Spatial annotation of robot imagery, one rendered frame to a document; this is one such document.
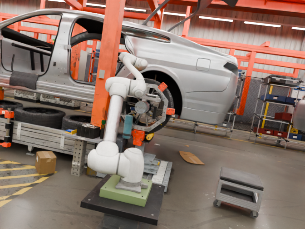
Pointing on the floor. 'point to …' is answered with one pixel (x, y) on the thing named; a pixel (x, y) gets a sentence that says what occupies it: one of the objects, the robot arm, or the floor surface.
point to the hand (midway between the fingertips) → (135, 71)
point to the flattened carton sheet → (191, 158)
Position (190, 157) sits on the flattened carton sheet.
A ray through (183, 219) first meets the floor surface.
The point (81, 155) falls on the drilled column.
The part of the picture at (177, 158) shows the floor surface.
